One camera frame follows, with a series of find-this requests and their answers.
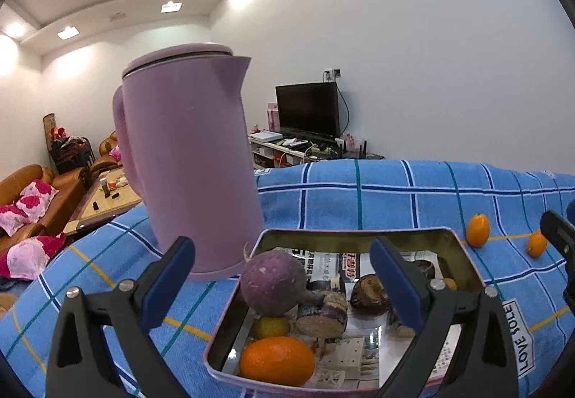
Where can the small orange fruit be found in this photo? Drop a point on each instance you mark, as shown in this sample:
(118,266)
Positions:
(449,284)

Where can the dark brown fruit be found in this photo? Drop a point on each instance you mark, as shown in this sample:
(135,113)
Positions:
(368,294)

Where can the black router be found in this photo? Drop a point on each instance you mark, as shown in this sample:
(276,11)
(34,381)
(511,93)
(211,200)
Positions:
(355,151)

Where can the dark metal rack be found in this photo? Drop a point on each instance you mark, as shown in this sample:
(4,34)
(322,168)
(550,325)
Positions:
(67,149)

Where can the wooden coffee table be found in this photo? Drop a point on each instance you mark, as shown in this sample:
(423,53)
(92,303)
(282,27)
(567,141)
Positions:
(108,200)

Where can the small yellow fruit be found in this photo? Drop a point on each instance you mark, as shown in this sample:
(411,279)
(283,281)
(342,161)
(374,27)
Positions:
(269,327)

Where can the white tv stand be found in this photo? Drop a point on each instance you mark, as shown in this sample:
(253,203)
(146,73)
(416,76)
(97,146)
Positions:
(287,153)

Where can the round purple radish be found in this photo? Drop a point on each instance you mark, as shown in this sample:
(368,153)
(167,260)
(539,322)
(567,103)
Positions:
(269,281)

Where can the black television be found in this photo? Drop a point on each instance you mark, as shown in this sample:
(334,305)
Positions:
(307,108)

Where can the pink electric kettle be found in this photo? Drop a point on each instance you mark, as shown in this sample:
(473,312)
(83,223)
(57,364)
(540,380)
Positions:
(188,155)

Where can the pink tin box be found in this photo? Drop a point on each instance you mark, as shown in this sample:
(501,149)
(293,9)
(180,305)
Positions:
(350,235)

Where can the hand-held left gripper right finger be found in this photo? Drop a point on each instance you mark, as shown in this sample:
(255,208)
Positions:
(395,285)

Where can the cut purple vegetable chunk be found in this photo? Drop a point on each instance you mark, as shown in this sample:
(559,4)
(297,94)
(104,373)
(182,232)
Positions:
(323,312)

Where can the wall socket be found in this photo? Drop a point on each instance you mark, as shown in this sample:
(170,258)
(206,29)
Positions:
(332,73)

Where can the brown leather sofa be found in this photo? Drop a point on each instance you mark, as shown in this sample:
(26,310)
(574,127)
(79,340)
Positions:
(105,151)
(40,196)

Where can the ceiling light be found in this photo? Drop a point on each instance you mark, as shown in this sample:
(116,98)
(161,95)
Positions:
(67,32)
(170,6)

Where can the blue plaid blanket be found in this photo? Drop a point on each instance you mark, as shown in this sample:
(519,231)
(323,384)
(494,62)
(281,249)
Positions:
(404,200)

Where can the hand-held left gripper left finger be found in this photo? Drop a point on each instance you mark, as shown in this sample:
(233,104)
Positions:
(168,285)

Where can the orange mandarin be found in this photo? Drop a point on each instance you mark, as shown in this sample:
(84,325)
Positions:
(276,362)
(537,244)

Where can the pink floral pillow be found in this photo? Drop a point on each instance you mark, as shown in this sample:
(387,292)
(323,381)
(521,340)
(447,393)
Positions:
(31,256)
(33,198)
(11,218)

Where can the oval orange kumquat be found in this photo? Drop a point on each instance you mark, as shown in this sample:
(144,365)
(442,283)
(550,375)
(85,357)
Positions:
(477,229)

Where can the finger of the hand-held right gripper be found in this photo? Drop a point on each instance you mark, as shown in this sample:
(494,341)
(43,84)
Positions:
(571,211)
(559,229)

